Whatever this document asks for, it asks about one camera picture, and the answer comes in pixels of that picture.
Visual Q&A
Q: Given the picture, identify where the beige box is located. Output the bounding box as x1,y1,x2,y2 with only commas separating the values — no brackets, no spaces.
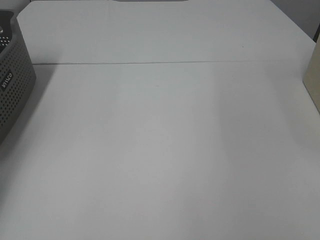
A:
303,38,320,112

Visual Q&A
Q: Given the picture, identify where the grey perforated plastic basket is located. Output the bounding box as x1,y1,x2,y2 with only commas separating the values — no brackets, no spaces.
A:
0,9,37,142

